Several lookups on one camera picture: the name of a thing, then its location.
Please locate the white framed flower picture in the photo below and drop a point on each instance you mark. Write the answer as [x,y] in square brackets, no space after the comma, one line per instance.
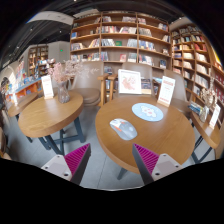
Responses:
[129,81]

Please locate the dark covered book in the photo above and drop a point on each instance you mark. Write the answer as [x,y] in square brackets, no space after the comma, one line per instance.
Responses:
[146,86]

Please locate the tall wooden bookshelf with books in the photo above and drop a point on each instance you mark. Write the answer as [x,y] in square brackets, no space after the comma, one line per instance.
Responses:
[196,56]

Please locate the distant wooden bookshelf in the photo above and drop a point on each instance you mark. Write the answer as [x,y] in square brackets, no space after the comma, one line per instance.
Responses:
[38,60]

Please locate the round light blue mouse pad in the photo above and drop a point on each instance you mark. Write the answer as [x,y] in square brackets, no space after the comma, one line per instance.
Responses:
[148,112]

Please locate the vase with pale dried flowers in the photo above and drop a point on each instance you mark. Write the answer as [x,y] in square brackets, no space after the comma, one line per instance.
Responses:
[204,115]

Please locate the small white table sign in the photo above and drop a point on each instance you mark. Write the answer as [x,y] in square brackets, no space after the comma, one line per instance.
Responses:
[47,86]
[214,116]

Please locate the white hanging ceiling panel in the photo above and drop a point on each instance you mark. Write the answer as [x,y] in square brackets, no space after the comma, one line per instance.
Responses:
[50,17]

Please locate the stack of magazines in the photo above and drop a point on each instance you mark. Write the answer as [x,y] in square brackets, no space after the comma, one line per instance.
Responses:
[195,108]

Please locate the beige wooden armchair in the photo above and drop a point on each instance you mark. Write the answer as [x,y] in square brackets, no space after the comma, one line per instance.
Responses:
[180,86]
[146,70]
[86,83]

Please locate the white red standing table sign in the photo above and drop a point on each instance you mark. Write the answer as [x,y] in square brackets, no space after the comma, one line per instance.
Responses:
[166,90]

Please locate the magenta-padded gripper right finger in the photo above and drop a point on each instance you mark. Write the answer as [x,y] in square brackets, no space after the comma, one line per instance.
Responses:
[148,160]

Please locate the large wooden bookshelf with books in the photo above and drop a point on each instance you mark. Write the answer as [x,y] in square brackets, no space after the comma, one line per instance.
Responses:
[116,36]

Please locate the round wooden side table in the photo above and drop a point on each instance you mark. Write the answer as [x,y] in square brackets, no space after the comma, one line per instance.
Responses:
[46,116]
[205,130]
[20,105]

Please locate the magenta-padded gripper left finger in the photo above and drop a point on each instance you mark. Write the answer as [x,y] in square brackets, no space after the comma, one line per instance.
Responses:
[75,160]

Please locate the glass vase with pink flowers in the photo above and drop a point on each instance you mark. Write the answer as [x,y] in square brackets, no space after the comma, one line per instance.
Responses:
[63,93]

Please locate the grey computer mouse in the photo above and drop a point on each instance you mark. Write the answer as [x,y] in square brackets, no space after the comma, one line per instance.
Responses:
[123,129]

